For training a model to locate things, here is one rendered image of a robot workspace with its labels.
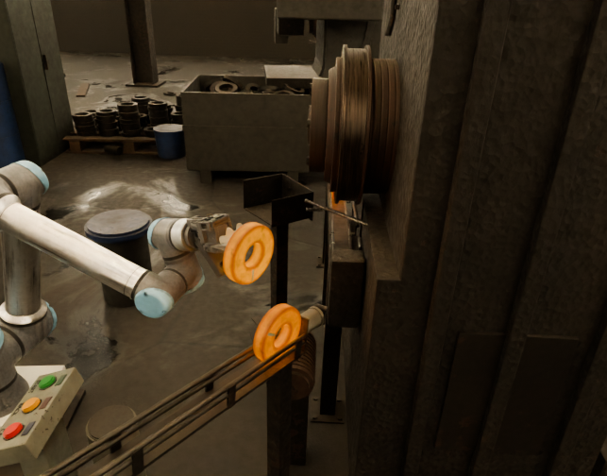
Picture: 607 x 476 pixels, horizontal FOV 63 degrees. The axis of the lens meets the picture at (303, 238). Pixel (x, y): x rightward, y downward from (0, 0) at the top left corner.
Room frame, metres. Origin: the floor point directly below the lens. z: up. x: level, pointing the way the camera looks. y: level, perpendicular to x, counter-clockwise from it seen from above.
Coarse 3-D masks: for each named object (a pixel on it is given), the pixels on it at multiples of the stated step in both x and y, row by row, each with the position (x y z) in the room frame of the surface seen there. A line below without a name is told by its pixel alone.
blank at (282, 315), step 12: (276, 312) 1.00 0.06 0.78; (288, 312) 1.02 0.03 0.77; (264, 324) 0.97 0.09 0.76; (276, 324) 0.98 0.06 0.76; (288, 324) 1.02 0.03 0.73; (300, 324) 1.06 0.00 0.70; (264, 336) 0.95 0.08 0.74; (288, 336) 1.02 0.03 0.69; (264, 348) 0.94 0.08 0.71; (276, 348) 0.98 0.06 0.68
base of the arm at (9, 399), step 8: (16, 376) 1.30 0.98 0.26; (8, 384) 1.25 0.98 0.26; (16, 384) 1.28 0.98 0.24; (24, 384) 1.30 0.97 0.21; (0, 392) 1.22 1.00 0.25; (8, 392) 1.24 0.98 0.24; (16, 392) 1.26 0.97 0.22; (24, 392) 1.28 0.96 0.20; (0, 400) 1.21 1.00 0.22; (8, 400) 1.23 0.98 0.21; (16, 400) 1.24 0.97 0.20; (0, 408) 1.20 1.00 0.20; (8, 408) 1.21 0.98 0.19; (0, 416) 1.19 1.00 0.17
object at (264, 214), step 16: (272, 176) 2.14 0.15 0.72; (256, 192) 2.09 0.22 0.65; (272, 192) 2.14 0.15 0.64; (288, 192) 2.12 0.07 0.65; (304, 192) 2.00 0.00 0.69; (256, 208) 2.05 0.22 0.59; (272, 208) 1.84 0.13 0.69; (288, 208) 1.88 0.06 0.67; (304, 208) 1.93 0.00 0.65; (272, 224) 1.84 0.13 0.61; (288, 224) 1.98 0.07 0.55; (272, 256) 1.98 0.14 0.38; (272, 272) 1.98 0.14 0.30; (272, 288) 1.98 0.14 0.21; (272, 304) 1.98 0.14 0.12; (256, 320) 1.99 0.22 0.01
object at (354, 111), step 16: (352, 48) 1.51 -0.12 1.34; (352, 64) 1.39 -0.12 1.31; (352, 80) 1.35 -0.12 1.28; (352, 96) 1.32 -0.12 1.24; (352, 112) 1.30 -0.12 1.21; (352, 128) 1.28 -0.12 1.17; (352, 144) 1.28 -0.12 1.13; (352, 160) 1.28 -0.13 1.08; (352, 176) 1.29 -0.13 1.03; (336, 192) 1.34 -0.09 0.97; (352, 192) 1.33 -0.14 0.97
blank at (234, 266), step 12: (240, 228) 1.06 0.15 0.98; (252, 228) 1.06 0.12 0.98; (264, 228) 1.09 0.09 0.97; (240, 240) 1.02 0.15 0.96; (252, 240) 1.05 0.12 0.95; (264, 240) 1.09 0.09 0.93; (228, 252) 1.01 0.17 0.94; (240, 252) 1.02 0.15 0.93; (264, 252) 1.09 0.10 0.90; (228, 264) 1.00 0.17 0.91; (240, 264) 1.02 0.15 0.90; (252, 264) 1.07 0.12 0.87; (264, 264) 1.09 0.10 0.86; (228, 276) 1.01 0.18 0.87; (240, 276) 1.02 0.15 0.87; (252, 276) 1.05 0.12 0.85
